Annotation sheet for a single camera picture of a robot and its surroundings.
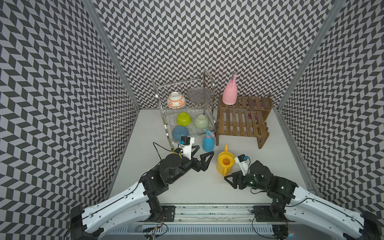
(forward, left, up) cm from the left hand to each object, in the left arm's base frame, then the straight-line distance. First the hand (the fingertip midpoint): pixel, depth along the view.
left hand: (205, 151), depth 66 cm
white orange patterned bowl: (+28, +15, +6) cm, 32 cm away
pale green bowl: (+33, +1, -18) cm, 38 cm away
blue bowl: (+25, +16, -20) cm, 36 cm away
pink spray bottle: (+31, -14, +7) cm, 35 cm away
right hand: (-7, -12, -17) cm, 22 cm away
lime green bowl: (+34, +13, -18) cm, 40 cm away
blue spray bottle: (+16, -3, -17) cm, 24 cm away
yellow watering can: (+4, -12, -19) cm, 23 cm away
